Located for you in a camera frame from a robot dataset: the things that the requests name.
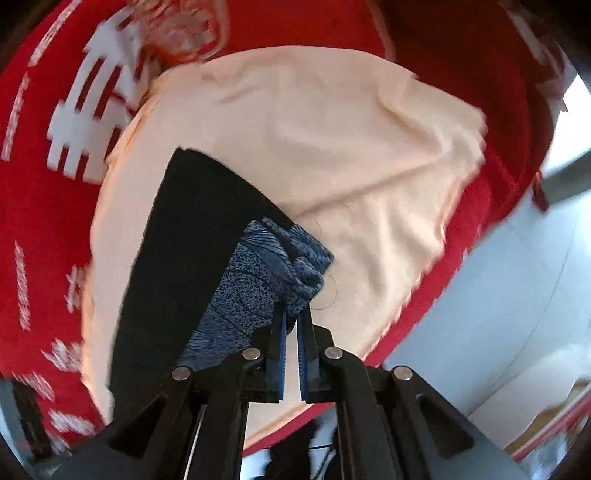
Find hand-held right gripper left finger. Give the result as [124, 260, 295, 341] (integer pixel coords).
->
[37, 301, 289, 480]

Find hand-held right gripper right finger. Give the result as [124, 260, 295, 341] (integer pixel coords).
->
[297, 305, 532, 480]

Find black pants with blue lining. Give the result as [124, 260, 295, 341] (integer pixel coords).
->
[107, 148, 335, 414]

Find cream cloth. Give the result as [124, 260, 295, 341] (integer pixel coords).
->
[81, 46, 488, 457]

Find red printed blanket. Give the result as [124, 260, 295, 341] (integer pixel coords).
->
[0, 0, 583, 462]

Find grey metal bar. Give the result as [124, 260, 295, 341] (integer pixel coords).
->
[540, 152, 591, 205]

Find black cable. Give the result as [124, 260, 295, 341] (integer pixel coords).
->
[307, 427, 340, 480]

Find dark frame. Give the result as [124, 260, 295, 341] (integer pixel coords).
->
[8, 378, 52, 462]

